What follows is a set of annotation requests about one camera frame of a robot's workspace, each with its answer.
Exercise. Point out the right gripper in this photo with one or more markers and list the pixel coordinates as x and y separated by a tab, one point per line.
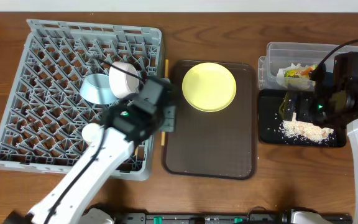
305	109

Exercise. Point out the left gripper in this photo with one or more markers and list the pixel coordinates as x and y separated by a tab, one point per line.
169	115

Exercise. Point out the white small bowl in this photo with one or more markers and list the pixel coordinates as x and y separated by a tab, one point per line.
122	84

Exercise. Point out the green snack wrapper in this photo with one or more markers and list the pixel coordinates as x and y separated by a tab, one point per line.
297	71

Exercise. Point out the light blue bowl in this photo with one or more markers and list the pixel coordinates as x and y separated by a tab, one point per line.
96	89

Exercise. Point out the white cup with rice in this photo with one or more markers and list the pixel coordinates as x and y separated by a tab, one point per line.
91	132

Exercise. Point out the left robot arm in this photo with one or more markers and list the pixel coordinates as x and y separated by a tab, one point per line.
125	126

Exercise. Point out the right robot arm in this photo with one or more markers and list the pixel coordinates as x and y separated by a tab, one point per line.
333	104

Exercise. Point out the black waste tray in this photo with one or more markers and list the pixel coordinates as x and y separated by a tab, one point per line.
268	105

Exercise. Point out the grey dishwasher rack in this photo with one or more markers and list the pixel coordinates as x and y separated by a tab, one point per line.
40	130

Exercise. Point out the spilled rice pile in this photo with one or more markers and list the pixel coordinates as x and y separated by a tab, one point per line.
294	132

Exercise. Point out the yellow round plate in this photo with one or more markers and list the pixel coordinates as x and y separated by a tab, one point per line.
209	87

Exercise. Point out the clear plastic bin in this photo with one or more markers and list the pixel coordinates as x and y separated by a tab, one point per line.
282	55

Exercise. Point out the dark brown serving tray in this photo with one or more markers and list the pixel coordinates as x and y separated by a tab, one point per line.
220	144

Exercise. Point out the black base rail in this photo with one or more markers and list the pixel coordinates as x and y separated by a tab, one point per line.
142	218

